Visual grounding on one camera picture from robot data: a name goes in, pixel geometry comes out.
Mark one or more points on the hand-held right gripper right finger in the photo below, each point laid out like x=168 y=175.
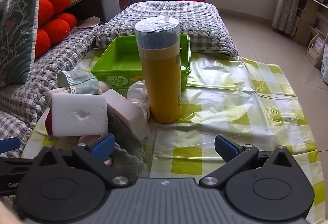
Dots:
x=226 y=148

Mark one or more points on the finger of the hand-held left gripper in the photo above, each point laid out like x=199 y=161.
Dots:
x=9 y=145

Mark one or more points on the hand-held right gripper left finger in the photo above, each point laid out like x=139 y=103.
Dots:
x=103 y=147

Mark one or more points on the pink and white sponge block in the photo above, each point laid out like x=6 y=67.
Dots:
x=123 y=111

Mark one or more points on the red and white doll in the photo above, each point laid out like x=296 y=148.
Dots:
x=48 y=122

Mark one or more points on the white cloth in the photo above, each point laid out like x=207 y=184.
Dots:
x=137 y=93

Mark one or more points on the rabbit doll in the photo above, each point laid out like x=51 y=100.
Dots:
x=79 y=84

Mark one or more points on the green plastic tray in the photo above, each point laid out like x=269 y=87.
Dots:
x=120 y=60

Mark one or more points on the person's left forearm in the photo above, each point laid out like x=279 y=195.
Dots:
x=5 y=213

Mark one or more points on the green checked plastic tablecloth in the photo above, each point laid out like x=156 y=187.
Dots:
x=230 y=111

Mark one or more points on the yellow tube with clear lid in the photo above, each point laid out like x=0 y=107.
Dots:
x=161 y=80

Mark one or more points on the grey checked sofa cover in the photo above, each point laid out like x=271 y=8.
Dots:
x=51 y=60

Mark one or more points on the teal cushion with tree print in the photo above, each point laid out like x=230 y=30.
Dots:
x=15 y=34

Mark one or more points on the scalloped white paper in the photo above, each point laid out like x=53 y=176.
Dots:
x=89 y=22

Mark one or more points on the orange carrot plush pillow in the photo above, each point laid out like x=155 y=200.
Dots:
x=56 y=26

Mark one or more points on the white paper bag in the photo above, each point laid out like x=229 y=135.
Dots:
x=325 y=65

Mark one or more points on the grey sofa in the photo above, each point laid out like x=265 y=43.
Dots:
x=100 y=6

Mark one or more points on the red basket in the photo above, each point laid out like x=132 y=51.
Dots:
x=122 y=2

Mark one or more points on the wooden shelf unit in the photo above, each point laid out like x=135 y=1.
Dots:
x=311 y=21

